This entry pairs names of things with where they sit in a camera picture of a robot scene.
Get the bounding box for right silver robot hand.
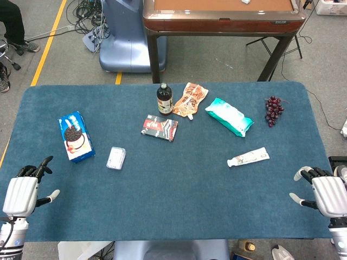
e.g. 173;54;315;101
289;166;347;218

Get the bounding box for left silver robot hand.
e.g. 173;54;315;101
2;155;61;218

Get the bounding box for white printed tube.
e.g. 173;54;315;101
227;147;271;168

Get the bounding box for blue own robot base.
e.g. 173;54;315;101
113;239;231;260

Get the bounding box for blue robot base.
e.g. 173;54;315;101
98;0;168;74

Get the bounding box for grey and white sneaker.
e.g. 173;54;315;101
333;164;347;188

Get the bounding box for blue cookie box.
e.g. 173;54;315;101
57;110;97;164

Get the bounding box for small bottle with gold cap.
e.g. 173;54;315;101
237;239;257;253

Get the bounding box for dark red grape bunch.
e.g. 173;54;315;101
264;95;290;128

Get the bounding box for small white plastic box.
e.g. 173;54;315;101
105;146;127;171

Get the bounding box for green wet wipes pack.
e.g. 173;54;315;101
204;97;255;138

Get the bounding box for chrome stool base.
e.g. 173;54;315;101
0;37;22;72

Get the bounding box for blue table mat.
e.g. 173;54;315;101
0;81;347;243

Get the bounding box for black and red box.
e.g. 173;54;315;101
140;114;179;142

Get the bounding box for orange spout pouch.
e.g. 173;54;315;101
172;82;209;121

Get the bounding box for person in black trousers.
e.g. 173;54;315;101
0;0;41;53

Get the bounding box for dark glass bottle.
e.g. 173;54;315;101
156;82;174;116

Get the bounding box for white storage box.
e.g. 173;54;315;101
313;0;347;16

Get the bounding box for brown mahjong table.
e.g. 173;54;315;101
142;0;307;83

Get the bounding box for tangled floor cables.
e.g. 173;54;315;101
66;0;111;53

